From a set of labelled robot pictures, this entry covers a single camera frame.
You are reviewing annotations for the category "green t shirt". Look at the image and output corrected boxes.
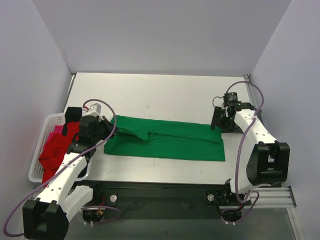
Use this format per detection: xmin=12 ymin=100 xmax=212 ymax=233
xmin=104 ymin=115 xmax=226 ymax=162

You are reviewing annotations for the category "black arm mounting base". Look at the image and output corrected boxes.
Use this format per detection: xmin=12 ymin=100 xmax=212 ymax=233
xmin=73 ymin=180 xmax=251 ymax=224

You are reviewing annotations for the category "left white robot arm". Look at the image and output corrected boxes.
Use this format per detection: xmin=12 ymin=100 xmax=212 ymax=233
xmin=22 ymin=114 xmax=116 ymax=240

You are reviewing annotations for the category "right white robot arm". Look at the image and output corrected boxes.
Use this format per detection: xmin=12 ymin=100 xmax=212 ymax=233
xmin=210 ymin=92 xmax=290 ymax=204

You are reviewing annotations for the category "black t shirt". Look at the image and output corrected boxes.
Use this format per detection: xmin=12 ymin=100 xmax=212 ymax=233
xmin=61 ymin=107 xmax=83 ymax=136

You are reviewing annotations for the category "pink t shirt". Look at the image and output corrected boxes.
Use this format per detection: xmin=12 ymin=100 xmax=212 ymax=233
xmin=43 ymin=125 xmax=63 ymax=149

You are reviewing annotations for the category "red t shirt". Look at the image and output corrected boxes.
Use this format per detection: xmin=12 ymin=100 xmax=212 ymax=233
xmin=38 ymin=122 xmax=79 ymax=184

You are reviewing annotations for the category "white plastic laundry basket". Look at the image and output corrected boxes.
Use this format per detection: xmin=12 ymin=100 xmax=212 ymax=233
xmin=27 ymin=112 xmax=91 ymax=182

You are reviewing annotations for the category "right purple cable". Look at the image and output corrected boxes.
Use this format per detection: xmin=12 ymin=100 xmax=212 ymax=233
xmin=221 ymin=81 xmax=265 ymax=223

